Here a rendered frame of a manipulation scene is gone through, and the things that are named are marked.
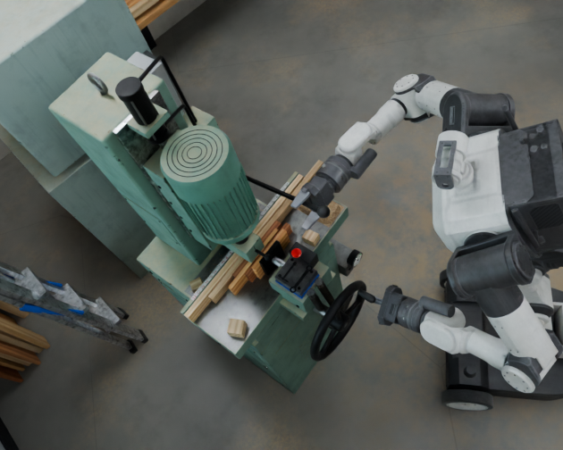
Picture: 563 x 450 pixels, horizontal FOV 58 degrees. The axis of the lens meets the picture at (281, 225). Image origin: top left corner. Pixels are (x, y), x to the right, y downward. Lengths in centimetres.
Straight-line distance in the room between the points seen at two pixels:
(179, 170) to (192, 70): 250
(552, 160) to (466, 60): 224
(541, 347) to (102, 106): 114
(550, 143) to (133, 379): 212
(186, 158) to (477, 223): 67
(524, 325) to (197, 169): 78
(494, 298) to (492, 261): 9
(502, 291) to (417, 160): 183
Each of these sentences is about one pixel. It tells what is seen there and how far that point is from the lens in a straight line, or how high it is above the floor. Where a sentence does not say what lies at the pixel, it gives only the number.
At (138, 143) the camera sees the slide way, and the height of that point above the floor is 145.
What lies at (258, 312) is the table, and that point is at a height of 90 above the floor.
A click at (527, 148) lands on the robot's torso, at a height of 140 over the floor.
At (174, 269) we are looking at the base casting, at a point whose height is 80.
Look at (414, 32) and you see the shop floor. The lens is 358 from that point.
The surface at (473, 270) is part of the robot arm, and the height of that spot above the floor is 134.
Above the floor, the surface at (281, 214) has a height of 94.
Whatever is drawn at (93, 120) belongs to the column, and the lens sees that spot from 133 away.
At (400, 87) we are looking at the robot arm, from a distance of 159.
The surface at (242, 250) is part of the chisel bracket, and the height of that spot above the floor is 103.
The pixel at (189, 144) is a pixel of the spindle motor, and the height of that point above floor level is 147.
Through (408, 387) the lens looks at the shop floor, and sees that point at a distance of 243.
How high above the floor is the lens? 238
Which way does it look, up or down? 60 degrees down
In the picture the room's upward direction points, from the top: 21 degrees counter-clockwise
